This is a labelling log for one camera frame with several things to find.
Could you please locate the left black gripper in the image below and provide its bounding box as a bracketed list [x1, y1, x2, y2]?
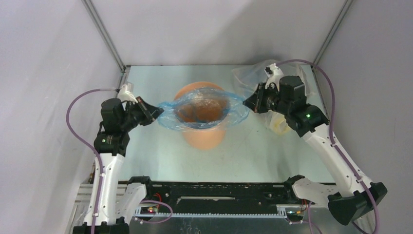
[120, 97, 164, 132]

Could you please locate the translucent white plastic bag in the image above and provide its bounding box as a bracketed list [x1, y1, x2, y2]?
[232, 59, 315, 135]

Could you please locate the blue plastic trash bag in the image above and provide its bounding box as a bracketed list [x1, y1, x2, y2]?
[157, 87, 250, 132]

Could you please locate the orange plastic trash bin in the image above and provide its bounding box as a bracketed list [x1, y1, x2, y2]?
[174, 81, 226, 150]

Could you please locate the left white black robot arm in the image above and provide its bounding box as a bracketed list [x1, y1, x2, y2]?
[73, 97, 164, 234]

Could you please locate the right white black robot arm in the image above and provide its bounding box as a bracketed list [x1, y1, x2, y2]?
[243, 76, 388, 225]

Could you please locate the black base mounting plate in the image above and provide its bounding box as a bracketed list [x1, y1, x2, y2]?
[146, 181, 308, 216]

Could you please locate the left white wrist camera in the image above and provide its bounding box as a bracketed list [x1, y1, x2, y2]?
[116, 82, 137, 103]

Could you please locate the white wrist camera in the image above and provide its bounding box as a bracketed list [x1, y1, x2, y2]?
[116, 82, 137, 103]
[265, 63, 284, 89]

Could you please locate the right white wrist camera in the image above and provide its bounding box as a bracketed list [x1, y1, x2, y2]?
[265, 63, 284, 89]

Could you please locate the left side aluminium rail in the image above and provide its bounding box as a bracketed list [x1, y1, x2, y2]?
[116, 65, 131, 91]

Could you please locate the aluminium frame rail front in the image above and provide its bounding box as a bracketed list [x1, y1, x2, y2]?
[75, 183, 369, 220]

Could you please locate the left aluminium corner post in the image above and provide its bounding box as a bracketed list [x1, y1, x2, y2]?
[82, 0, 126, 73]

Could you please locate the aluminium corner post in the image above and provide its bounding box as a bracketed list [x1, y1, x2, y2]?
[82, 0, 126, 73]
[313, 0, 355, 65]

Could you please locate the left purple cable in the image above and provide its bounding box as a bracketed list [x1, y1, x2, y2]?
[66, 88, 174, 234]

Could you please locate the purple cable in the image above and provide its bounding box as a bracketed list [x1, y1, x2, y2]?
[66, 88, 174, 234]
[276, 59, 381, 234]

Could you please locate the right aluminium corner post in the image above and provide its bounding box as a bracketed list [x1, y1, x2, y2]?
[313, 0, 355, 65]

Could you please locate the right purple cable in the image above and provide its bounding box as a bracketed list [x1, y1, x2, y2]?
[276, 59, 381, 234]

